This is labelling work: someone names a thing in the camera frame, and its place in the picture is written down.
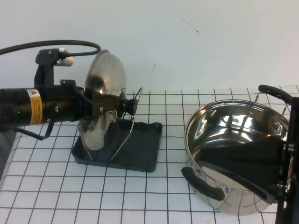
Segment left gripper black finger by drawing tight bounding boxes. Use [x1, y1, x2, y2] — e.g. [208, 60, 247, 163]
[90, 89, 124, 103]
[91, 100, 126, 118]

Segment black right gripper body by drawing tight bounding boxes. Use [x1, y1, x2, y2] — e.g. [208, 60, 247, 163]
[274, 95, 299, 224]

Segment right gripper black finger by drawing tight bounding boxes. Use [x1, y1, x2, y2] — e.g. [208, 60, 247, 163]
[200, 136, 285, 164]
[201, 159, 281, 204]

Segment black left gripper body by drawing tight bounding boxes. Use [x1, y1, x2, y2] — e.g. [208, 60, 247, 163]
[43, 79, 93, 124]

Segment steel pot lid black knob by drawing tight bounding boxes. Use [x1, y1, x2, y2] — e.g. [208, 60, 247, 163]
[79, 49, 141, 152]

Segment stainless steel pot black handles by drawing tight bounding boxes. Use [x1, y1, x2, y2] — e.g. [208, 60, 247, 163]
[181, 85, 295, 217]

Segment white black-grid tablecloth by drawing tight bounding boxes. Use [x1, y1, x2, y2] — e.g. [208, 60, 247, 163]
[0, 86, 299, 224]

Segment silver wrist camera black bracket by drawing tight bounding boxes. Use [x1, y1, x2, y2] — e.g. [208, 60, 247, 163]
[34, 47, 76, 89]

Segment thin black cable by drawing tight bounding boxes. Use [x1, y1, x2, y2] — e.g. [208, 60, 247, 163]
[13, 120, 56, 142]

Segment black tray wire lid rack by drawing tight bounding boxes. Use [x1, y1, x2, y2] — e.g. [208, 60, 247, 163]
[71, 86, 164, 173]

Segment thick black cable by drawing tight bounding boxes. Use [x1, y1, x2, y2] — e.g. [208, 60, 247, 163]
[0, 40, 102, 57]

